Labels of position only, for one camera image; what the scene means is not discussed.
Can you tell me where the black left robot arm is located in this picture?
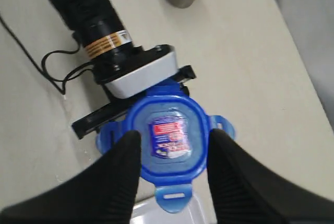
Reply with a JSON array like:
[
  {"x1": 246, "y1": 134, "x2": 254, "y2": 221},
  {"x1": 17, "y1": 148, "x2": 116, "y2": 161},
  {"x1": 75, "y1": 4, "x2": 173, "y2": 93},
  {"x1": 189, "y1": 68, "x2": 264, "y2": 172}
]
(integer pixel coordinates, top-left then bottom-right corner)
[{"x1": 49, "y1": 0, "x2": 196, "y2": 138}]

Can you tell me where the blue plastic container lid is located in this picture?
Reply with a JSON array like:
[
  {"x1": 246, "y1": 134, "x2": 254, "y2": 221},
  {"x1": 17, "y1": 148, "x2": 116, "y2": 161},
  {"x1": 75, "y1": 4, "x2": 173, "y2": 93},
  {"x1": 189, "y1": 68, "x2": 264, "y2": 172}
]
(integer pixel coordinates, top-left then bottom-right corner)
[{"x1": 95, "y1": 80, "x2": 237, "y2": 214}]

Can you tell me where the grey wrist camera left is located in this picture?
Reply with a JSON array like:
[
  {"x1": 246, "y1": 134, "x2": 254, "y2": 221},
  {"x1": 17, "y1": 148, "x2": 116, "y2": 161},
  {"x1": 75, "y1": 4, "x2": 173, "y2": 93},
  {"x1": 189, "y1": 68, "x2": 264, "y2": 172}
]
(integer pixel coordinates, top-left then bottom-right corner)
[{"x1": 105, "y1": 45, "x2": 178, "y2": 99}]

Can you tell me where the white backdrop cloth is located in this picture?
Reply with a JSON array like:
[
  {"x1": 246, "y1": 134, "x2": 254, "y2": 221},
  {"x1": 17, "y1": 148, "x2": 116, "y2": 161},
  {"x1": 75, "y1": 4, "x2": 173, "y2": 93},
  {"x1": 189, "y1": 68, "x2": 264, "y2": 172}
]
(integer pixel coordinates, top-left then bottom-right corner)
[{"x1": 276, "y1": 0, "x2": 333, "y2": 125}]

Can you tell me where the clear plastic tea bottle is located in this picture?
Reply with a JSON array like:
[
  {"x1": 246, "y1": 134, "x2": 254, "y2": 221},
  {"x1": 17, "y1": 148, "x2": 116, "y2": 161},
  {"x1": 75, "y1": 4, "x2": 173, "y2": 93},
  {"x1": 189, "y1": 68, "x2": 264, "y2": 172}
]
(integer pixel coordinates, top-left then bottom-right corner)
[{"x1": 130, "y1": 172, "x2": 217, "y2": 223}]

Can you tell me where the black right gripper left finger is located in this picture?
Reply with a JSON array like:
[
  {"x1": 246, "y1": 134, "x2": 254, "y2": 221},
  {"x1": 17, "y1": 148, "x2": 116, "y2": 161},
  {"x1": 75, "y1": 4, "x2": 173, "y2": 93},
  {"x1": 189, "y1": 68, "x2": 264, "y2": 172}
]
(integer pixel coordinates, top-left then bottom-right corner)
[{"x1": 1, "y1": 131, "x2": 141, "y2": 223}]

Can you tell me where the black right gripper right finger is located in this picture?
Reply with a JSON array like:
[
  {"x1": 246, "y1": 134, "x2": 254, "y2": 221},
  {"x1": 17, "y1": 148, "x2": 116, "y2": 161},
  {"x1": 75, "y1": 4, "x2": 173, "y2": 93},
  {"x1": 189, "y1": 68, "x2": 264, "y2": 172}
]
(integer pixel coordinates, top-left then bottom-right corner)
[{"x1": 207, "y1": 129, "x2": 333, "y2": 223}]

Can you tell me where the black camera cable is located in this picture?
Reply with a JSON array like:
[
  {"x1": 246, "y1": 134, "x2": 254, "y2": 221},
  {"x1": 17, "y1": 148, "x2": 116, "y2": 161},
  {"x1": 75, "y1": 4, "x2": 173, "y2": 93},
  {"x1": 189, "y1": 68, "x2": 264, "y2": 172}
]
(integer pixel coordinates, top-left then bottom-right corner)
[{"x1": 0, "y1": 12, "x2": 94, "y2": 96}]

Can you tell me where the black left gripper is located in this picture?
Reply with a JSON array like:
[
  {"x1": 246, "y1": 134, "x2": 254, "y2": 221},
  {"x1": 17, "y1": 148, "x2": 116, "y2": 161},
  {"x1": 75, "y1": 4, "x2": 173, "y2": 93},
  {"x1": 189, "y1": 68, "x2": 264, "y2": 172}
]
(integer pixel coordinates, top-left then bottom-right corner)
[{"x1": 71, "y1": 44, "x2": 196, "y2": 139}]

